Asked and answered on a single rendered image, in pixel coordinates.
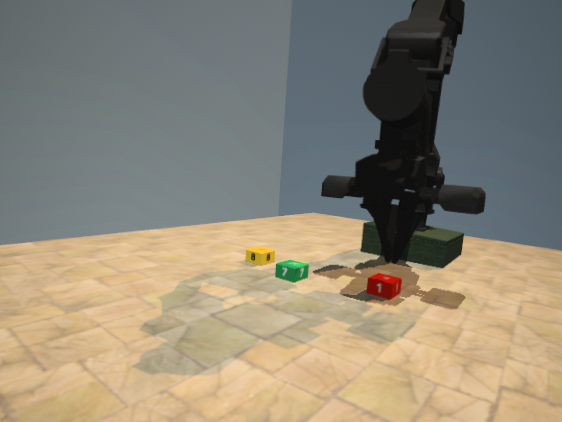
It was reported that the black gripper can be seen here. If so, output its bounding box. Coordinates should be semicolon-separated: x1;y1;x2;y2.
321;131;486;264

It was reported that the green block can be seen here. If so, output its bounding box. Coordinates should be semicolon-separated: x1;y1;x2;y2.
275;260;309;283

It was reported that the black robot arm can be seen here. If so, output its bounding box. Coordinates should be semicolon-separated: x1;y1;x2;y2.
355;0;465;199

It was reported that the red block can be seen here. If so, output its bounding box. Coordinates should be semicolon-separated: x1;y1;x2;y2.
367;273;402;299

